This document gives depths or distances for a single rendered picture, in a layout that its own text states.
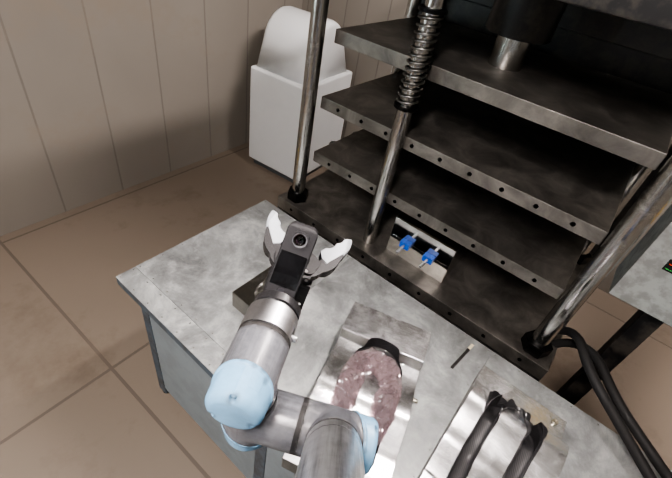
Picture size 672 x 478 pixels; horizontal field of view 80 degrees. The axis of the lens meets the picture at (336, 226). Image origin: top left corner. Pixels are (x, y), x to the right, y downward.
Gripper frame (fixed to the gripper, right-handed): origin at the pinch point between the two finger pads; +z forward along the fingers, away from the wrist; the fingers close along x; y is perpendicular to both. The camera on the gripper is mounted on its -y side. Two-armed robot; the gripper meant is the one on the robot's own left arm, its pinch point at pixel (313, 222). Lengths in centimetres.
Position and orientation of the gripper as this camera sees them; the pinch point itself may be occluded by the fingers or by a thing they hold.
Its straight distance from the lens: 72.7
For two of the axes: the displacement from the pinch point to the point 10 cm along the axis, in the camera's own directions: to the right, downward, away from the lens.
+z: 2.1, -5.9, 7.8
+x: 9.3, 3.5, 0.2
